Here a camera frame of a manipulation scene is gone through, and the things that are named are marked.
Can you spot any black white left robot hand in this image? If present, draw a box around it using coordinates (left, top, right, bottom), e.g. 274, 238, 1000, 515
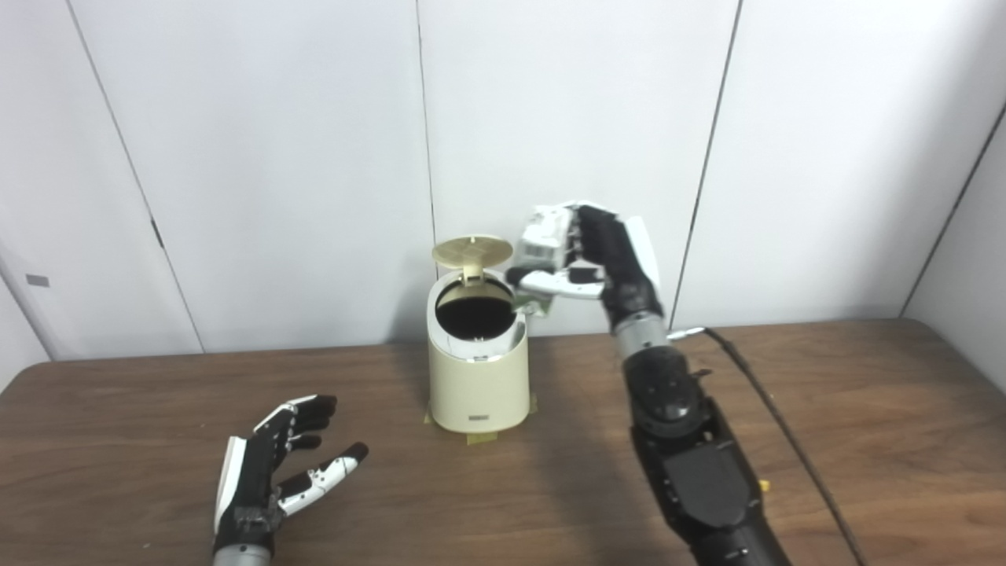
213, 395, 369, 555

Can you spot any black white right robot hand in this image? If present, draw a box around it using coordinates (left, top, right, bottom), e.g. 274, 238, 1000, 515
505, 203, 667, 327

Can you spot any white green milk carton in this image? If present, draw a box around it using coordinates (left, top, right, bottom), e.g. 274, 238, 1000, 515
515, 206, 578, 317

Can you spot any cream round bin lid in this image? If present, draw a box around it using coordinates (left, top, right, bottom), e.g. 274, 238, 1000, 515
431, 234, 513, 284

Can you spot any cream-colored round bin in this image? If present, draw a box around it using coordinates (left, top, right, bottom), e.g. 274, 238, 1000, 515
427, 270, 530, 434

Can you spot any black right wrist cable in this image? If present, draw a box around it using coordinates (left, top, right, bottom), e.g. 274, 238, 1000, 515
666, 326, 869, 566

